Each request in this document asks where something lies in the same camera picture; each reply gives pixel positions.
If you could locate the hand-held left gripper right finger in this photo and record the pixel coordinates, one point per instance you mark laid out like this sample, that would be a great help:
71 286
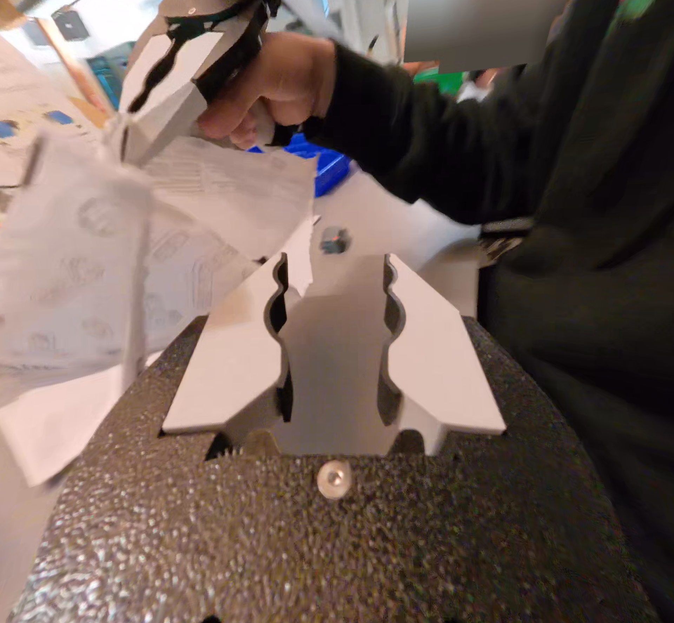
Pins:
442 370

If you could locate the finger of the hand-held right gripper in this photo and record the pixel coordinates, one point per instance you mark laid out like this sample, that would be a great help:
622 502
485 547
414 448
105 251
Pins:
179 101
138 67

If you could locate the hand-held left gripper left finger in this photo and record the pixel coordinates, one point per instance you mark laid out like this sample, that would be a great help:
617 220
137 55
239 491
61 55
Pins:
226 365

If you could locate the blue plastic bin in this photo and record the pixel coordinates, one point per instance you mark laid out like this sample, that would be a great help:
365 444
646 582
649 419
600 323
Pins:
329 167

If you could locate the torn white paper bag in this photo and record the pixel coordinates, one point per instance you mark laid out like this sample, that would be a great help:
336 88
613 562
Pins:
79 265

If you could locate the person's right forearm black sleeve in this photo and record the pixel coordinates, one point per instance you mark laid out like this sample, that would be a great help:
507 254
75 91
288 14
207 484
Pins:
421 133

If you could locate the grey desk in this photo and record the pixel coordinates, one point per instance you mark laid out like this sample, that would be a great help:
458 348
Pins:
379 212

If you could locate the person's right hand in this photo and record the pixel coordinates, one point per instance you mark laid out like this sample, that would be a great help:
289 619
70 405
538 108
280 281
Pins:
295 75

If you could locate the person's black clothed torso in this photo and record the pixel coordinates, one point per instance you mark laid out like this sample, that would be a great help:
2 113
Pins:
595 317

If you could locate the small grey toy piece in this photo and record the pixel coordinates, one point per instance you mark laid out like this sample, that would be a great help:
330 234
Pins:
334 240

